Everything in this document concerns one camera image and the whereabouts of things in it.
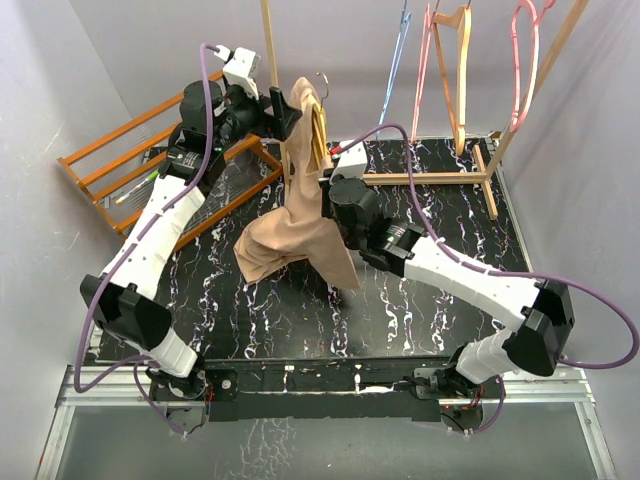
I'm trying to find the gold yellow hanger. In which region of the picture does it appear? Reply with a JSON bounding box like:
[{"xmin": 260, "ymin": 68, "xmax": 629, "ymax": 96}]
[{"xmin": 307, "ymin": 71, "xmax": 330, "ymax": 171}]

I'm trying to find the green marker pen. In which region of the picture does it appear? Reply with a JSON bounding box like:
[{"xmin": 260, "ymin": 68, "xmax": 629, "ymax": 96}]
[{"xmin": 135, "ymin": 170, "xmax": 159, "ymax": 189}]

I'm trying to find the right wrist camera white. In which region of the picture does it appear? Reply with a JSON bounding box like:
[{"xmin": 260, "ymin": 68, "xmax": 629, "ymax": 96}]
[{"xmin": 329, "ymin": 140, "xmax": 368, "ymax": 184}]

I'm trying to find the wooden hanger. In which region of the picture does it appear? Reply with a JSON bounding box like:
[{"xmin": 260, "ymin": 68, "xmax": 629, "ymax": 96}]
[{"xmin": 432, "ymin": 4, "xmax": 472, "ymax": 155}]

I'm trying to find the beige t shirt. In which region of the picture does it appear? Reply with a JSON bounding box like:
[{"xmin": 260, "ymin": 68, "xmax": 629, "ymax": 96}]
[{"xmin": 233, "ymin": 77, "xmax": 360, "ymax": 290}]

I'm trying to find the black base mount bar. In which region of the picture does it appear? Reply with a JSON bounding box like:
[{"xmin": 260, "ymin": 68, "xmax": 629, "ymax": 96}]
[{"xmin": 151, "ymin": 356, "xmax": 503, "ymax": 427}]

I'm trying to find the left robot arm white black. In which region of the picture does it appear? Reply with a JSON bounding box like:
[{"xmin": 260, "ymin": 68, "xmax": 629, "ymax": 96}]
[{"xmin": 76, "ymin": 81, "xmax": 302, "ymax": 399}]

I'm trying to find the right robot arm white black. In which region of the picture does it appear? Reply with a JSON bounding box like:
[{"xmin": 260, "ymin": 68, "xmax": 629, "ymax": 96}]
[{"xmin": 319, "ymin": 178, "xmax": 574, "ymax": 397}]

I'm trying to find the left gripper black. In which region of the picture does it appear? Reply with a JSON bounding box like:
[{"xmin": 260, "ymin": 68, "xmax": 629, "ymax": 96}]
[{"xmin": 212, "ymin": 82, "xmax": 300, "ymax": 153}]

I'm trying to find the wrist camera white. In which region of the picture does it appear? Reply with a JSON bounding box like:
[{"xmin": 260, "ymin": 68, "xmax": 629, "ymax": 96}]
[
  {"xmin": 329, "ymin": 140, "xmax": 368, "ymax": 184},
  {"xmin": 215, "ymin": 45, "xmax": 260, "ymax": 100}
]

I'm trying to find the pink thick plastic hanger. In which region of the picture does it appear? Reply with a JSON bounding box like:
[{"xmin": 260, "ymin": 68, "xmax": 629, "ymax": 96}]
[{"xmin": 508, "ymin": 0, "xmax": 559, "ymax": 135}]

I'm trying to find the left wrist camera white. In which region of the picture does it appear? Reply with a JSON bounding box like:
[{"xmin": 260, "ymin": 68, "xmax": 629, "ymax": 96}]
[{"xmin": 215, "ymin": 45, "xmax": 260, "ymax": 100}]

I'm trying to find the wooden clothes rack frame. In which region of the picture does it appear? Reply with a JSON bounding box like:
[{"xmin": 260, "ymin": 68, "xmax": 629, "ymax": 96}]
[{"xmin": 259, "ymin": 0, "xmax": 591, "ymax": 221}]

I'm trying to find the orange wooden shelf rack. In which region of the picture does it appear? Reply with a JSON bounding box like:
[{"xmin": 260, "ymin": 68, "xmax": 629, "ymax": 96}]
[{"xmin": 59, "ymin": 93, "xmax": 283, "ymax": 249}]

